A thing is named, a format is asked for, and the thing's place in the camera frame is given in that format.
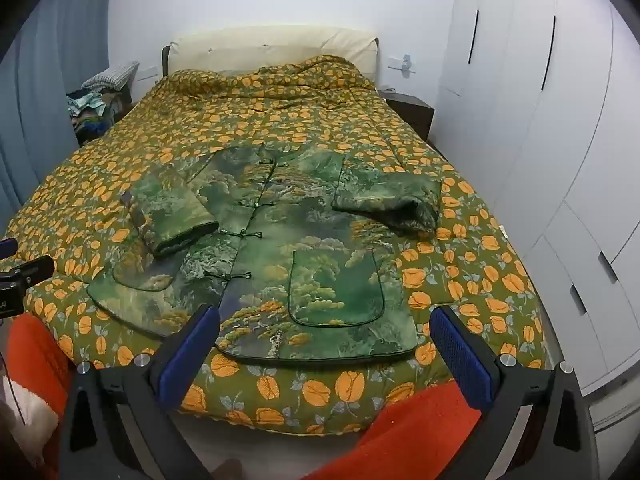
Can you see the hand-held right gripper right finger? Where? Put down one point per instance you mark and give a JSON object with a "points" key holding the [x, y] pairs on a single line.
{"points": [[462, 360]]}

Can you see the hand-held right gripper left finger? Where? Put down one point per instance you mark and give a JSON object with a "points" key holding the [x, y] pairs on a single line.
{"points": [[187, 347]]}

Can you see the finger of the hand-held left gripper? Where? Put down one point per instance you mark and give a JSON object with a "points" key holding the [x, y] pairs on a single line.
{"points": [[7, 247], [30, 269]]}

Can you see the green patterned silk cloth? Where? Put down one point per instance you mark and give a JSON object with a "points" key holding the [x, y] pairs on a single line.
{"points": [[310, 240]]}

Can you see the pile of mixed clothes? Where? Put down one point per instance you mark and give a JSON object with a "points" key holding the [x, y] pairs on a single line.
{"points": [[95, 115]]}

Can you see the person's red fleece clothing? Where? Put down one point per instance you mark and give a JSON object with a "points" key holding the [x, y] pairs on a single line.
{"points": [[415, 425]]}

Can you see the blue-grey curtain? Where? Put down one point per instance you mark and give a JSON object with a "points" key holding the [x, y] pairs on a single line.
{"points": [[50, 60]]}

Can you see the folded checked grey cloth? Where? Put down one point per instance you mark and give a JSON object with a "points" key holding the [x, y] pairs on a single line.
{"points": [[110, 76]]}

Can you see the white wardrobe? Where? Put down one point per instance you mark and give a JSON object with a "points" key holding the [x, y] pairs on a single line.
{"points": [[550, 160]]}

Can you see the olive quilt with orange flowers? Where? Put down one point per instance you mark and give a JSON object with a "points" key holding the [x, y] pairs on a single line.
{"points": [[300, 120]]}

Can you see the dark wooden nightstand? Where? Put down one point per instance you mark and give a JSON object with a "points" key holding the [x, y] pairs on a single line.
{"points": [[410, 110]]}

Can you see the cream padded headboard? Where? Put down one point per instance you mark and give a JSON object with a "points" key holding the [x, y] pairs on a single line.
{"points": [[260, 45]]}

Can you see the white wall switch plate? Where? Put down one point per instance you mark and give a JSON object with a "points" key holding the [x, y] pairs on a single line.
{"points": [[147, 72]]}

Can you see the dark wooden bed frame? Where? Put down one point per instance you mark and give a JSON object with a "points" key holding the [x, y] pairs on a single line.
{"points": [[166, 60]]}

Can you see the white wall socket with plug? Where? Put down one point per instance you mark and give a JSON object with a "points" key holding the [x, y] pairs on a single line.
{"points": [[402, 65]]}

